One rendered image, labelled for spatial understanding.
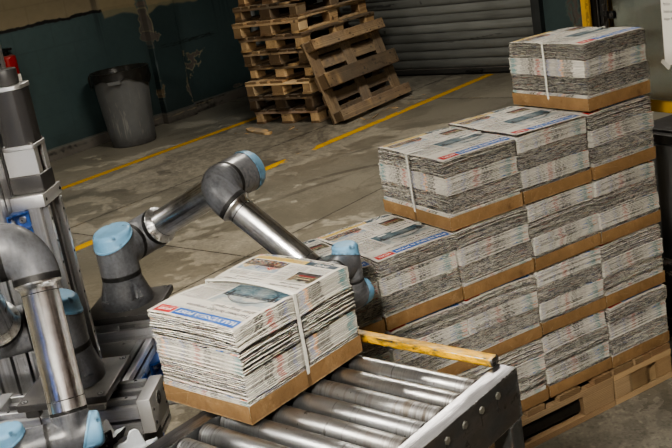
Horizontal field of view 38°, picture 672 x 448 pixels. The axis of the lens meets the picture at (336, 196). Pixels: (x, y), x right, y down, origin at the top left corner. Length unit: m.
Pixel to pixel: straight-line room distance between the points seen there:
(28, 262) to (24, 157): 0.61
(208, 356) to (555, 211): 1.49
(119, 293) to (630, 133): 1.75
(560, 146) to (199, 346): 1.53
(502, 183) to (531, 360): 0.62
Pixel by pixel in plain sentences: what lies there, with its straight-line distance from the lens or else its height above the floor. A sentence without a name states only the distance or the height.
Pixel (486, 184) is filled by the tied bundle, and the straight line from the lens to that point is 3.03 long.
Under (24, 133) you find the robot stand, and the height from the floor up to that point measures 1.41.
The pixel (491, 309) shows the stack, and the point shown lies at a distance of 3.13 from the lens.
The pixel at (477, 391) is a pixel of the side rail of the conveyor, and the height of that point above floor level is 0.80.
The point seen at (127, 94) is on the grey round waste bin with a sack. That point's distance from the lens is 9.74.
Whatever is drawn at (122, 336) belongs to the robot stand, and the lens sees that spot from 2.93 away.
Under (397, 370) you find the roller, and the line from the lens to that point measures 2.25.
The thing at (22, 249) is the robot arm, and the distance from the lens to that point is 2.03.
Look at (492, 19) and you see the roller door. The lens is 10.41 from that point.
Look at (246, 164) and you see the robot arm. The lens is 2.68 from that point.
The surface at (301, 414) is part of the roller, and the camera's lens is 2.13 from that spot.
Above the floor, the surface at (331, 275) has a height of 1.03.
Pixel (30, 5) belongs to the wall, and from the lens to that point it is 9.98.
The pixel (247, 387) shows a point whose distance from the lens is 2.09.
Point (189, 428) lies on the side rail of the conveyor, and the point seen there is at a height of 0.80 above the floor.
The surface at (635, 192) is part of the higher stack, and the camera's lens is 3.49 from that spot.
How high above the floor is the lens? 1.79
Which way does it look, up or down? 16 degrees down
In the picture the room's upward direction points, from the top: 10 degrees counter-clockwise
